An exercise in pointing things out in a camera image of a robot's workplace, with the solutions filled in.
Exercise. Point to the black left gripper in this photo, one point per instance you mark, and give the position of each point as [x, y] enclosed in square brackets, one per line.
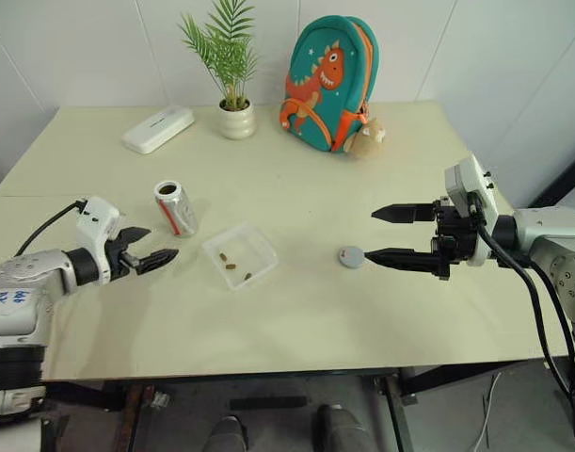
[120, 261]

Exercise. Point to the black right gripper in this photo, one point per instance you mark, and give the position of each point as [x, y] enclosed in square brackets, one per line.
[456, 235]

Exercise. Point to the silver red soda can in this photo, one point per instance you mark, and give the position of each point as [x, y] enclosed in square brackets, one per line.
[179, 212]

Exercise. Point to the grey round lid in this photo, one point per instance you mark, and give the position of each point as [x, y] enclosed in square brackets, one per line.
[350, 257]

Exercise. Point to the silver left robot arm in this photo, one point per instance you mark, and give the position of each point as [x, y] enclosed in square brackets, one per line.
[19, 282]

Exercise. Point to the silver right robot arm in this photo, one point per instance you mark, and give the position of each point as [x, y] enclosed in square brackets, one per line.
[550, 235]

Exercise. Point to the clear plastic container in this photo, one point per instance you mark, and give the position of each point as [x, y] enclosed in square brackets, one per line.
[240, 256]

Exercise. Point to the beige plush toy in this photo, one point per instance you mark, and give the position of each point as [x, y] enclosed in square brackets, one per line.
[366, 141]

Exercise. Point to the white rectangular case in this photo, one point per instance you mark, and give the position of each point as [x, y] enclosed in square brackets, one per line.
[157, 129]

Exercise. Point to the small clear plastic object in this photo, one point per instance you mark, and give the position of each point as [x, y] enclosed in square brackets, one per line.
[159, 399]

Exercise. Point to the white ribbed plant pot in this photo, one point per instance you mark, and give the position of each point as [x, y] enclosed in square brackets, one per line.
[236, 123]

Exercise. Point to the black metal bar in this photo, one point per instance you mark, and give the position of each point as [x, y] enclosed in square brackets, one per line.
[564, 179]

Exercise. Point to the teal dinosaur backpack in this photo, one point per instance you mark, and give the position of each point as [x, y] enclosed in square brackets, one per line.
[324, 85]

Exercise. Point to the rusty metal beam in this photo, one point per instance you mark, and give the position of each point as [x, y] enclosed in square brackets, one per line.
[134, 419]

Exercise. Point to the black flat bar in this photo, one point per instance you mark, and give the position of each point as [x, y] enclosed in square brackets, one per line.
[268, 403]

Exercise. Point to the dark rounded shape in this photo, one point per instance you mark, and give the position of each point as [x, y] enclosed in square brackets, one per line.
[343, 431]
[227, 435]

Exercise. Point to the green palm plant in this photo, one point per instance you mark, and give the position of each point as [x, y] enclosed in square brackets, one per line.
[226, 52]

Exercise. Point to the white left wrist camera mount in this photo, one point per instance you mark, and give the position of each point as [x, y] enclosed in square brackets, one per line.
[96, 221]

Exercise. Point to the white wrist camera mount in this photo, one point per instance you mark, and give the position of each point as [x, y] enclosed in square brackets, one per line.
[96, 221]
[461, 181]

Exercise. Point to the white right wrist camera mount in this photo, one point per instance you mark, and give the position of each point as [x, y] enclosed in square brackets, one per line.
[461, 181]

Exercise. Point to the black metal table frame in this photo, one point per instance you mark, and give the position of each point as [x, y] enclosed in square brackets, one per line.
[400, 414]

